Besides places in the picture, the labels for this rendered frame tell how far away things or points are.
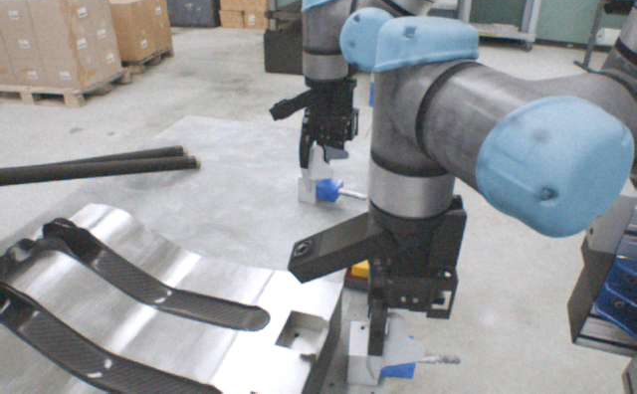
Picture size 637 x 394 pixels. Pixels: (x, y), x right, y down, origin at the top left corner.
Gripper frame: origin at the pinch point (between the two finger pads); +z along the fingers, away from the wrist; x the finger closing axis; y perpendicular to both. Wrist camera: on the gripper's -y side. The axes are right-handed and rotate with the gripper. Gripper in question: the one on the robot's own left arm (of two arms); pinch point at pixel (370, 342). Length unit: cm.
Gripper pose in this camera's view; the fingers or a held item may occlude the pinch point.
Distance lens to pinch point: 52.4
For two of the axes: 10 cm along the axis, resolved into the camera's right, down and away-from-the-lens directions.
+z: 0.0, 8.6, 5.0
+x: 1.2, -5.0, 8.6
